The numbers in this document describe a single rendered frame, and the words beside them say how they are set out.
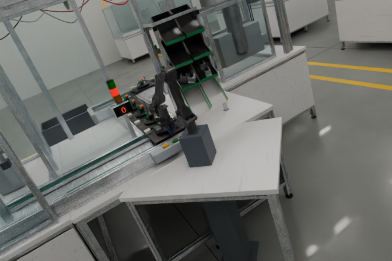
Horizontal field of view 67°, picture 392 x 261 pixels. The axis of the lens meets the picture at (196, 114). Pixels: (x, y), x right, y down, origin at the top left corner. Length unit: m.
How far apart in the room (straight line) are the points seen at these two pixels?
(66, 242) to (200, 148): 0.94
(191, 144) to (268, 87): 1.62
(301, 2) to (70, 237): 6.65
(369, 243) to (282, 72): 1.73
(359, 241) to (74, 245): 1.79
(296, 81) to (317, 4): 4.63
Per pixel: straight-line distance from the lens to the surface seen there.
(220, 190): 1.54
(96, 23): 12.53
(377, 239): 2.39
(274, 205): 1.56
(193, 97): 2.13
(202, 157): 1.71
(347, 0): 5.52
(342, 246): 2.34
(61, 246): 2.00
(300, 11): 7.47
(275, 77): 3.17
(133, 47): 10.67
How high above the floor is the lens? 1.80
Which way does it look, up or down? 23 degrees down
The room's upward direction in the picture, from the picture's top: 19 degrees counter-clockwise
